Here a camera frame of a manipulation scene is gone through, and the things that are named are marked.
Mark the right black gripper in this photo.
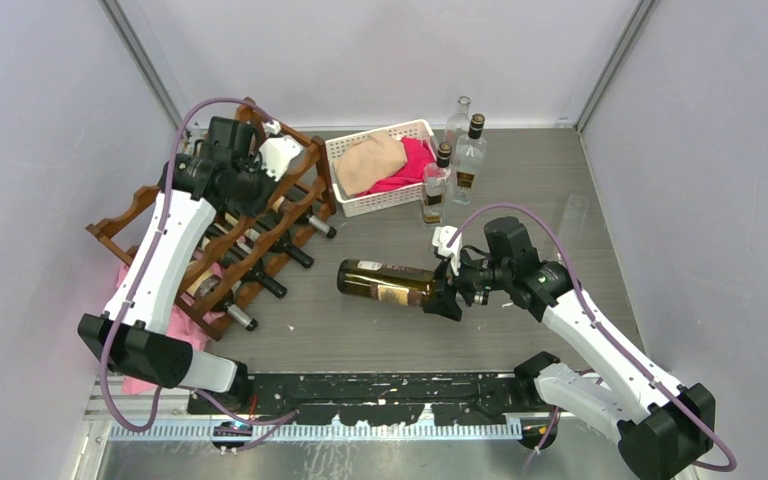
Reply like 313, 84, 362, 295
423, 244, 512, 320

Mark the brown wine bottle white label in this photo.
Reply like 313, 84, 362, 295
245, 220, 314, 269

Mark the black-neck green wine bottle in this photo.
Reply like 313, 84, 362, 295
218, 246, 287, 299

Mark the silver-neck dark wine bottle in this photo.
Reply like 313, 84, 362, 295
187, 272, 259, 331

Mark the clear drinking glass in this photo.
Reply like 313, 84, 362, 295
555, 193, 590, 248

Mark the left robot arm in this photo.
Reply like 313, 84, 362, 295
78, 118, 302, 413

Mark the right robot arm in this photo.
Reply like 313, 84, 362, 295
431, 216, 716, 479

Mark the brown wooden wine rack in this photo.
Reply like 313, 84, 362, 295
85, 97, 339, 342

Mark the clear bottle black cap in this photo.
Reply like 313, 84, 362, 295
421, 142, 453, 228
453, 113, 487, 205

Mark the rear clear bottle black cap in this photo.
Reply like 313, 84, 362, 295
453, 113, 487, 205

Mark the empty clear glass bottle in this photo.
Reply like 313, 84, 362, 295
443, 95, 472, 149

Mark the beige cloth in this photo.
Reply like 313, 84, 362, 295
334, 132, 407, 196

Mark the magenta cloth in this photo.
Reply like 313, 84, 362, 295
360, 137, 435, 196

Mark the white plastic basket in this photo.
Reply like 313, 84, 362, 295
325, 119, 438, 217

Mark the pink cloth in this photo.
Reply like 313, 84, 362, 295
115, 261, 210, 397

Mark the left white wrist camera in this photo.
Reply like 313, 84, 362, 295
258, 120, 303, 182

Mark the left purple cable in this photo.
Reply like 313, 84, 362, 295
97, 97, 286, 435

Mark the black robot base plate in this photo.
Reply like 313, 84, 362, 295
223, 372, 554, 427

